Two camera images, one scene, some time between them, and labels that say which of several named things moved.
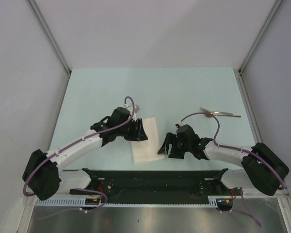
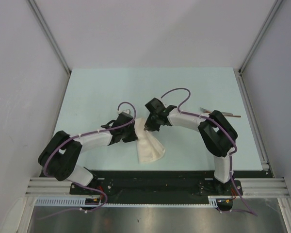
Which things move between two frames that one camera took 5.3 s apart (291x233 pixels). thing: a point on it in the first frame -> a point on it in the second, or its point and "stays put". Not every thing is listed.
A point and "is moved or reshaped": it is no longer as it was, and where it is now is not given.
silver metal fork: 216,113 stays put
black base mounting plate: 115,187 stays put
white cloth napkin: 147,150 is moved or reshaped
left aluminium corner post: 52,37 stays put
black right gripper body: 178,148 -> 152,123
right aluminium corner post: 239,70 stays put
